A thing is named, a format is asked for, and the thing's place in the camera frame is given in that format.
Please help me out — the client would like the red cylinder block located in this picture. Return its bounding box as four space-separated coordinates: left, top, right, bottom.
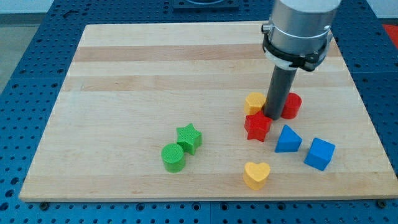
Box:
281 93 302 119

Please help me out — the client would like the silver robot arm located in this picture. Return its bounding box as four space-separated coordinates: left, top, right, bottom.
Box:
262 0 341 72

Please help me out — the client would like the wooden board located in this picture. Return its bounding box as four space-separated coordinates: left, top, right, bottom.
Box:
19 21 397 202

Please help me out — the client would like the green star block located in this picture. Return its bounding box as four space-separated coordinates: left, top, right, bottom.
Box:
177 123 202 156

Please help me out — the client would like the green cylinder block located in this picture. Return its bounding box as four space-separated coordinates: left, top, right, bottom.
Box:
161 143 185 173

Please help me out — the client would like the yellow hexagon block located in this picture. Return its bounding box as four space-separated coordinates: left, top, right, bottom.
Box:
244 92 266 115

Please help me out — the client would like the red star block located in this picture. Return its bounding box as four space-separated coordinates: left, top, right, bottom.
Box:
244 111 273 142

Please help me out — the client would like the yellow heart block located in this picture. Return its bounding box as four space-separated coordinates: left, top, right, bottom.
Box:
243 162 271 190

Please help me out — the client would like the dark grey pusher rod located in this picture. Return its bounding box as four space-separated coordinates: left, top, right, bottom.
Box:
263 66 297 120

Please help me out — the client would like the blue triangle block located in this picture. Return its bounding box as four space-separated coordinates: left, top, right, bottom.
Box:
275 125 302 152

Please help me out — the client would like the blue cube block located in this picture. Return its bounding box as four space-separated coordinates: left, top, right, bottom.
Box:
304 138 335 171

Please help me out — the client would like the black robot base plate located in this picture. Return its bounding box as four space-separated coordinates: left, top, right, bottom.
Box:
172 0 240 11

